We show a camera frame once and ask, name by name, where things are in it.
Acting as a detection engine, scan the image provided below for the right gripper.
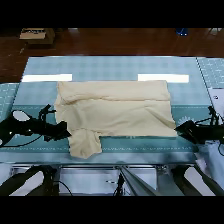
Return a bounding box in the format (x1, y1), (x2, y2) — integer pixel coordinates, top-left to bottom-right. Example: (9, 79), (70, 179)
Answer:
(174, 120), (202, 145)

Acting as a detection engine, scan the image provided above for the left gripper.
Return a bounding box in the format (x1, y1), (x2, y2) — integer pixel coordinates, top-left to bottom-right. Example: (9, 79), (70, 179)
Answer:
(42, 121), (72, 143)

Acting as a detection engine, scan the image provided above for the cream T-shirt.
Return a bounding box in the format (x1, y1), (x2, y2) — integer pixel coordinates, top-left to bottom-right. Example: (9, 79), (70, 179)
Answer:
(53, 80), (178, 160)

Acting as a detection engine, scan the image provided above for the cardboard box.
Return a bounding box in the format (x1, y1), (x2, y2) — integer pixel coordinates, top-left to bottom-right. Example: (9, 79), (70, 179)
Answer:
(18, 28), (56, 46)

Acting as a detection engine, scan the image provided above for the black cable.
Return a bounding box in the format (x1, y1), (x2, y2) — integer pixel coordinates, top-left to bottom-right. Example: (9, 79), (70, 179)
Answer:
(112, 173), (126, 197)
(53, 179), (73, 197)
(2, 134), (45, 149)

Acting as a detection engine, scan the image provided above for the silver frame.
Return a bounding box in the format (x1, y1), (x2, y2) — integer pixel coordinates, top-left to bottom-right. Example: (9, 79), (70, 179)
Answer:
(0, 161), (224, 197)

